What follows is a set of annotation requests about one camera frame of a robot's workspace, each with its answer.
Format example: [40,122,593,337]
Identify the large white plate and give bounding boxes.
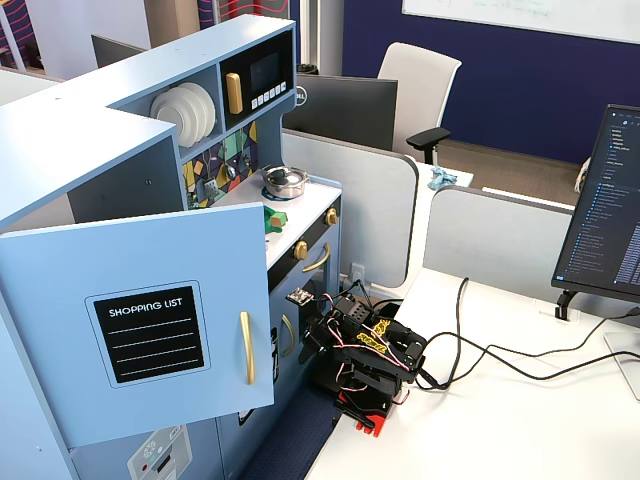
[179,81,218,139]

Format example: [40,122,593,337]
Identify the dark poster red waves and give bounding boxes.
[196,0,291,25]

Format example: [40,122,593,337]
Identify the green toy block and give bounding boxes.
[263,204,290,235]

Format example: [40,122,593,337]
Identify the blue shopping list cabinet door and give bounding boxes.
[0,202,276,449]

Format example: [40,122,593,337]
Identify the steel pot lid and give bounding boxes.
[264,166,302,186]

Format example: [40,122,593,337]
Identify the black cable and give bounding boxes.
[414,339,640,394]
[413,305,640,382]
[433,276,472,392]

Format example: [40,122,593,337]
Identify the red table clamp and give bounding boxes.
[333,389,412,437]

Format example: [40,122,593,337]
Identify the low grey desk divider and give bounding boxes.
[422,185,576,302]

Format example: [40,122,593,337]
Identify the steel toy pot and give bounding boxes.
[261,165,310,201]

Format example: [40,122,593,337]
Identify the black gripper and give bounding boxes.
[298,305,351,366]

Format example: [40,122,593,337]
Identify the black toy microwave door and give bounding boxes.
[219,29,296,133]

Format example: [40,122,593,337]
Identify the crumpled blue cloth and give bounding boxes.
[425,166,459,192]

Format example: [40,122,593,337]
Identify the dark unbranded monitor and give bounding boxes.
[90,33,149,69]

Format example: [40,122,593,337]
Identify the computer monitor showing code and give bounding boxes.
[550,103,640,304]

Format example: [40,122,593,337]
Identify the black Dell monitor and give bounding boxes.
[282,73,400,152]

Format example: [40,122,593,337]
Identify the tall grey desk divider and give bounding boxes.
[280,127,420,290]

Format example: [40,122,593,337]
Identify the small white plate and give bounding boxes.
[150,88,190,148]

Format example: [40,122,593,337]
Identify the gold curved drawer handle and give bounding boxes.
[280,313,297,358]

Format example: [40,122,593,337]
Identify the grey metal pillar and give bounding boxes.
[298,0,345,77]

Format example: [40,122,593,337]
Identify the gold cabinet door handle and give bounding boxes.
[238,310,257,386]

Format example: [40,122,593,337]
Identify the white whiteboard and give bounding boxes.
[401,0,640,46]

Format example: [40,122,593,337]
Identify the silver monitor base plate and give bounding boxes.
[602,330,640,402]

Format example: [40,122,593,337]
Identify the white yellow fabric bundle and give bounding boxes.
[574,156,594,194]

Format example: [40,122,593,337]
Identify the white stacked plates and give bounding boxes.
[167,84,207,144]

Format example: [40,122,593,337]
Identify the gold curved oven handle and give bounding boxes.
[302,242,332,274]

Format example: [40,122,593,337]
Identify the white office chair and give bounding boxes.
[376,41,464,166]

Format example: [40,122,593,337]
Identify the gold microwave handle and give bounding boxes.
[225,72,245,116]

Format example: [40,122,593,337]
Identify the blue toy kitchen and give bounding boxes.
[0,13,346,480]

